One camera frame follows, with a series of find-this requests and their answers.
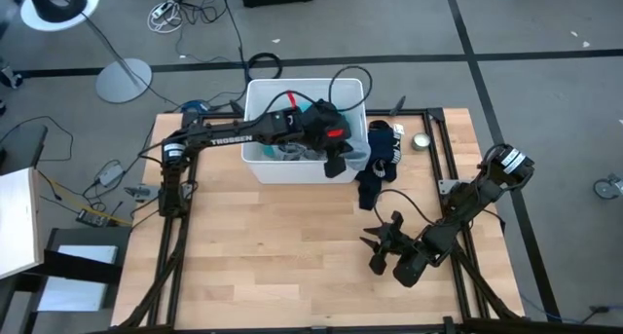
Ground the coiled black cable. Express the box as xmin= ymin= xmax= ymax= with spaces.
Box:
xmin=244 ymin=52 xmax=284 ymax=82

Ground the black shelf cart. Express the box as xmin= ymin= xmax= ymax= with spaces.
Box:
xmin=21 ymin=226 xmax=132 ymax=334

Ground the silver round tin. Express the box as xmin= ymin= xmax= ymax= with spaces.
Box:
xmin=411 ymin=132 xmax=432 ymax=152

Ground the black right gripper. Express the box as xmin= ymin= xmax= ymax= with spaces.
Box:
xmin=360 ymin=210 xmax=439 ymax=289

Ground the blue cable coil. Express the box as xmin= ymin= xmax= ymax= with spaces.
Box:
xmin=182 ymin=98 xmax=210 ymax=114

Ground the grey power adapter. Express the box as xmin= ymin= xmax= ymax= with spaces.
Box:
xmin=95 ymin=162 xmax=126 ymax=187

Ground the grey caster wheel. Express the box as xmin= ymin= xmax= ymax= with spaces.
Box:
xmin=592 ymin=173 xmax=623 ymax=200

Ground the grey floor lamp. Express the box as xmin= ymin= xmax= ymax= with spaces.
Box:
xmin=18 ymin=0 xmax=153 ymax=104

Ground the grey garment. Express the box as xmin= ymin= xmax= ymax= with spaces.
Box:
xmin=275 ymin=129 xmax=372 ymax=173

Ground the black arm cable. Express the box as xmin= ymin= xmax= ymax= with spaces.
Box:
xmin=328 ymin=64 xmax=374 ymax=114
xmin=373 ymin=187 xmax=437 ymax=228

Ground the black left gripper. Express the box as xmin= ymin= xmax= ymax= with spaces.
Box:
xmin=302 ymin=98 xmax=353 ymax=179

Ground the black device with yellow cable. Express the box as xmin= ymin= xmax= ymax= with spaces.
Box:
xmin=75 ymin=207 xmax=132 ymax=228

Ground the black aluminium table frame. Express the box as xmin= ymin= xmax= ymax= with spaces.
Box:
xmin=111 ymin=107 xmax=527 ymax=334

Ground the white power strip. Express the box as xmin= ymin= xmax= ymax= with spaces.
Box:
xmin=147 ymin=0 xmax=184 ymax=34

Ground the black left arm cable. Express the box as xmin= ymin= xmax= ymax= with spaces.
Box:
xmin=328 ymin=64 xmax=374 ymax=114

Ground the dark navy garment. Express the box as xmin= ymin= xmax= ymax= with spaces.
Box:
xmin=354 ymin=120 xmax=403 ymax=211

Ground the white board with wooden edge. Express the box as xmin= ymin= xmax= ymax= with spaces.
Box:
xmin=0 ymin=167 xmax=44 ymax=280

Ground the white plastic bin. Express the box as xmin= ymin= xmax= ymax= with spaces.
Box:
xmin=241 ymin=77 xmax=369 ymax=185

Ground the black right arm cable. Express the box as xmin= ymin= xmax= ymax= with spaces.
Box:
xmin=373 ymin=187 xmax=437 ymax=228

